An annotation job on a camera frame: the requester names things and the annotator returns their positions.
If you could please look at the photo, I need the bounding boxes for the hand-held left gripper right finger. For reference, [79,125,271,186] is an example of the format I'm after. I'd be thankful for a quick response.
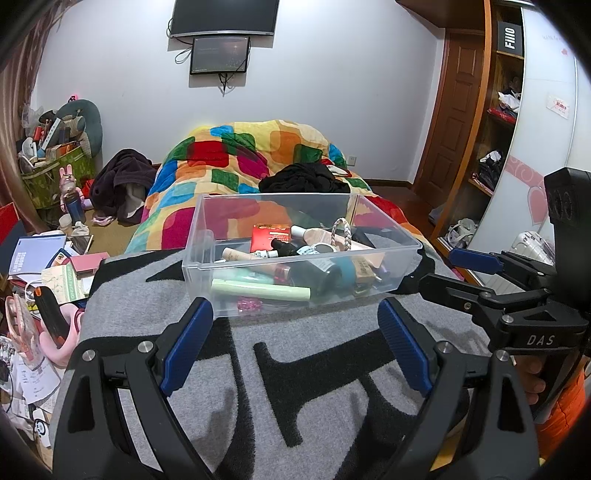
[377,296,541,480]

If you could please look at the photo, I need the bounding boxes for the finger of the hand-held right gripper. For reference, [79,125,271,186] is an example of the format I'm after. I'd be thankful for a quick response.
[418,273,550,319]
[449,248,555,291]

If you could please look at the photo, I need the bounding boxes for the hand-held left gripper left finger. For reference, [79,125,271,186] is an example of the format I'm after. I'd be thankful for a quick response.
[53,296,215,480]

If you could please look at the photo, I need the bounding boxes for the light green tube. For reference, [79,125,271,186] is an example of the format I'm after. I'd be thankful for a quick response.
[211,278,311,302]

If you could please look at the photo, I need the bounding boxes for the clear plastic box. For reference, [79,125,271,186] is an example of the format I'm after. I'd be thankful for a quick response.
[182,193,423,319]

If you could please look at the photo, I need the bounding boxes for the braided pink white band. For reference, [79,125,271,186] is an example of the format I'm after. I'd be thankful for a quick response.
[330,218,352,252]

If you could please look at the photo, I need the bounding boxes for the person's right hand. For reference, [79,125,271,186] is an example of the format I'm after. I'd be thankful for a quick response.
[517,353,548,398]

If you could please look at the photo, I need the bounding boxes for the white bag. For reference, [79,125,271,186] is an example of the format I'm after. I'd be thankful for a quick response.
[445,218,481,250]

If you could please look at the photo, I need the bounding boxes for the white ribbed case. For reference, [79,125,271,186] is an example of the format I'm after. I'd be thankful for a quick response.
[510,231,559,278]

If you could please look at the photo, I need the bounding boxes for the grey black blanket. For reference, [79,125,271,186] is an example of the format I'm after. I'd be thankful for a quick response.
[51,226,499,480]

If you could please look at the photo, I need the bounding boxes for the brown small box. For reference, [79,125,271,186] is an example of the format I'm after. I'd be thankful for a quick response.
[353,256,377,284]

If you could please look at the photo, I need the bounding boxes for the mint green bottle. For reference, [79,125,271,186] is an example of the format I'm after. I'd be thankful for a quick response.
[226,268,275,283]

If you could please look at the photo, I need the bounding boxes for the black bag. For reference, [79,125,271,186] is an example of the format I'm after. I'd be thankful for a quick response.
[475,150,504,190]

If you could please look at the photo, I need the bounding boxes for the teal capped bottle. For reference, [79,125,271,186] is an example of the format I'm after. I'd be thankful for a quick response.
[330,258,358,287]

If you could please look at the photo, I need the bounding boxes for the beige cosmetic tube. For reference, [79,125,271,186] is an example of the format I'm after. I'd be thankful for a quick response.
[222,247,278,263]

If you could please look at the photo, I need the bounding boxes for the pink stand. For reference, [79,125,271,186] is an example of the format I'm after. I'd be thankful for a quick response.
[39,305,86,365]

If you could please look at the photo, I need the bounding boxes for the dark cylindrical bottle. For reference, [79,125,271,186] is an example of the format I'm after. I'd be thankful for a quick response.
[288,261,342,296]

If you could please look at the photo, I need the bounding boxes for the pink flat box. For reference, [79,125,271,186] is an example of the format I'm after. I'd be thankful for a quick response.
[69,253,109,278]

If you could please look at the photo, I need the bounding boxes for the green white booklet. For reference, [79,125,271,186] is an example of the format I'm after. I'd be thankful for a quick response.
[41,265,88,301]

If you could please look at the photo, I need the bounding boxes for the red gold packet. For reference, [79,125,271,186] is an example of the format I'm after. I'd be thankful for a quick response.
[250,224,293,254]

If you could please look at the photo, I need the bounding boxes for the small black bottle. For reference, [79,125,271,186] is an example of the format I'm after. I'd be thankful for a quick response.
[270,237,305,257]

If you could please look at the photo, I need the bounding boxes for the white sliding wardrobe door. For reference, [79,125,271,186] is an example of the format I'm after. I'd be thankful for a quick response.
[471,0,591,278]

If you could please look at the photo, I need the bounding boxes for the beige compact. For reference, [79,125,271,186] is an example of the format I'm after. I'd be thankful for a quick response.
[300,226,333,245]

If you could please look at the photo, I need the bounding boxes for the wooden door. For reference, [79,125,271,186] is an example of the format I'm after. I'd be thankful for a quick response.
[413,30,485,204]

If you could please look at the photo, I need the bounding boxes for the pile of white papers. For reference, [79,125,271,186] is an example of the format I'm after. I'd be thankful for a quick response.
[0,351,65,444]

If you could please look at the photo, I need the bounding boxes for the blue white notebook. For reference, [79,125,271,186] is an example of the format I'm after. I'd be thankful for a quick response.
[8,233,68,278]

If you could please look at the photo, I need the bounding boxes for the blue bottle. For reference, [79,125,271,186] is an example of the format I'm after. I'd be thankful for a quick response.
[65,194,88,224]

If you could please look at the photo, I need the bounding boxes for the dark purple clothing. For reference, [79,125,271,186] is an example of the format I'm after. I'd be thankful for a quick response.
[90,148,158,226]

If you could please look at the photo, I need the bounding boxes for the black clothing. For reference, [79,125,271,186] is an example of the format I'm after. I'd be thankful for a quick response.
[259,162,352,195]

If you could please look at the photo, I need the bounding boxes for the colorful patchwork blanket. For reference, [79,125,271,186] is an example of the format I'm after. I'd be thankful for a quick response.
[124,120,421,254]

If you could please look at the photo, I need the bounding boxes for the wooden wardrobe shelf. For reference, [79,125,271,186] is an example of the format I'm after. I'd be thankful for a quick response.
[434,0,527,287]

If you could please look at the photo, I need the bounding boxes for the pink bunny toy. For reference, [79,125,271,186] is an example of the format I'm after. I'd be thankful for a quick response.
[58,166,81,204]

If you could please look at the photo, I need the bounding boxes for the green bag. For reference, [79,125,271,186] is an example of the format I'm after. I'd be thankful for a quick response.
[21,148,95,210]

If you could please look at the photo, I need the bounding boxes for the red box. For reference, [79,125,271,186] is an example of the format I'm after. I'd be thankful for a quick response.
[0,202,21,250]

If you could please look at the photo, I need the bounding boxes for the black printed box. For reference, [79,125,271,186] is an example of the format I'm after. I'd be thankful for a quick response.
[494,18,525,58]

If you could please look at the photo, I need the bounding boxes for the grey neck pillow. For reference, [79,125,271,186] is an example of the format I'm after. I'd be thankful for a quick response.
[54,98,103,160]

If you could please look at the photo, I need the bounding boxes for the assorted boxes and bottles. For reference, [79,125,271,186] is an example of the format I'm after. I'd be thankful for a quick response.
[18,108,86,174]

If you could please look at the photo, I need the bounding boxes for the striped brown curtain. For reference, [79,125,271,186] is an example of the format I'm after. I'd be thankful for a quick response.
[0,0,65,208]

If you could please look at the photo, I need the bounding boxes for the small black monitor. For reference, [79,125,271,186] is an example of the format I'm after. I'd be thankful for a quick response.
[189,36,251,75]

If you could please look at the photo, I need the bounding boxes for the black television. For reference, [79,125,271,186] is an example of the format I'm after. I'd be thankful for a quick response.
[168,0,281,38]

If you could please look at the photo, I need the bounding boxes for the black orange handle tool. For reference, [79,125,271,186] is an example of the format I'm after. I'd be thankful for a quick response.
[33,286,71,349]

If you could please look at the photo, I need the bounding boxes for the black hanging cable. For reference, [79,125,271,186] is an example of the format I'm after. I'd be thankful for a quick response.
[217,71,245,95]

